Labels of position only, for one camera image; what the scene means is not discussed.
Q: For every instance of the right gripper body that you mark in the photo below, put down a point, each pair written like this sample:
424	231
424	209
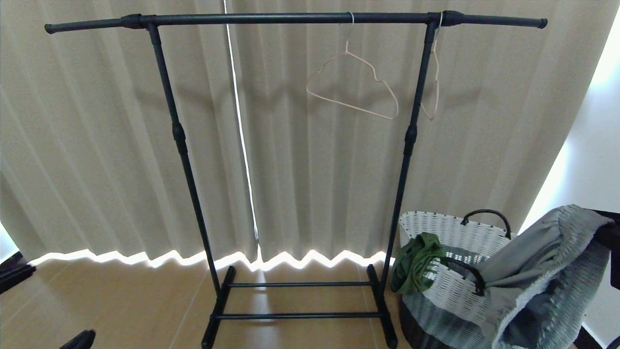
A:
611	242

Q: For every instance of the pale grey shorts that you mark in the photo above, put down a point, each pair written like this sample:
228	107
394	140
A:
542	271

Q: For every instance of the pink clothes hanger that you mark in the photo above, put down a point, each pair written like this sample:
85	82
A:
437	77
347	47

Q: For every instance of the white laundry basket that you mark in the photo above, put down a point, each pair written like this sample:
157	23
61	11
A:
436	232

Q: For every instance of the black clothes rack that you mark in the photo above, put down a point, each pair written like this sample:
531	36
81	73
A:
290	19

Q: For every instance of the green printed garment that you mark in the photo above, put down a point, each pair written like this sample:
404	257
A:
414	266

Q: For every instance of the beige curtain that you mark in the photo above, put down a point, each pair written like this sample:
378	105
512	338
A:
315	194

